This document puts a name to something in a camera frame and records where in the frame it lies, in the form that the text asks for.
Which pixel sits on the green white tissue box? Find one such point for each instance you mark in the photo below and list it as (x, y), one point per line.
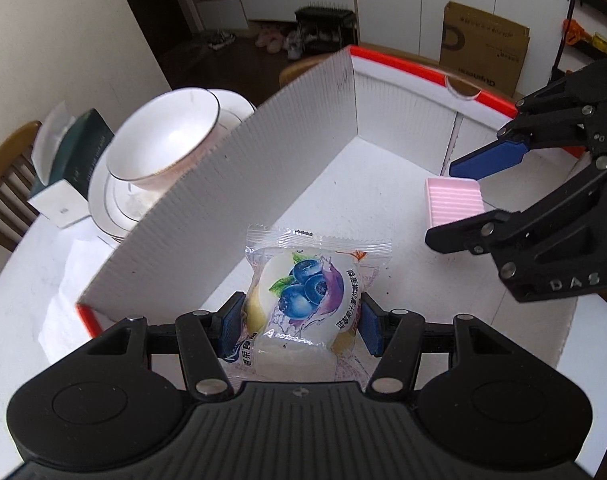
(65, 153)

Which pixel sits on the red white cardboard box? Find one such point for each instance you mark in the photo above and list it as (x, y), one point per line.
(344, 150)

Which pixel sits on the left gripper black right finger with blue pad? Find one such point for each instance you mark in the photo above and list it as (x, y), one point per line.
(394, 337)

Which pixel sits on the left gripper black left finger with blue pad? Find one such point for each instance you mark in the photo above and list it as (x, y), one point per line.
(204, 338)

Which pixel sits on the brown cardboard box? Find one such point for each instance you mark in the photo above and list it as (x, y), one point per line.
(483, 46)

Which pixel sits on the blueberry snack packet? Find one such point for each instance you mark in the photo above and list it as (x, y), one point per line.
(300, 319)

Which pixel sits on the pink ribbed eraser block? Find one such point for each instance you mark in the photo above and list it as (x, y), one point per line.
(452, 199)

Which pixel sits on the black shoe rack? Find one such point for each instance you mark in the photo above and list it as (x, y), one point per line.
(326, 30)

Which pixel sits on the white bowl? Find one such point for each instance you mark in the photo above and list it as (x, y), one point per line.
(163, 139)

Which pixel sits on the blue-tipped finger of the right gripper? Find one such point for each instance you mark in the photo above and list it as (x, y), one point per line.
(492, 158)

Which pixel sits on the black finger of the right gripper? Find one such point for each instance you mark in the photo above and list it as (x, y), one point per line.
(487, 233)

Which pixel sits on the white plate stack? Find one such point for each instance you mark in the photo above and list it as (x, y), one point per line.
(116, 207)

